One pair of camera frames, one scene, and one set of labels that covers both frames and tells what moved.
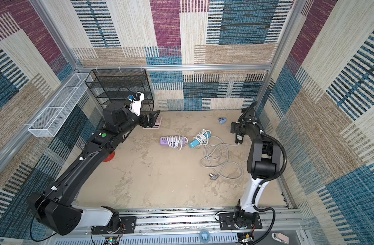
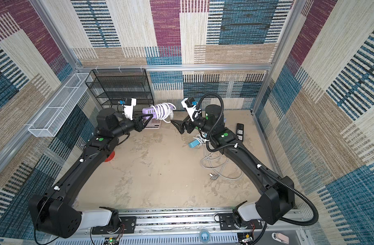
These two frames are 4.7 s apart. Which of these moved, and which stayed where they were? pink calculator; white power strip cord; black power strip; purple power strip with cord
Moved: purple power strip with cord
Stayed: pink calculator; black power strip; white power strip cord
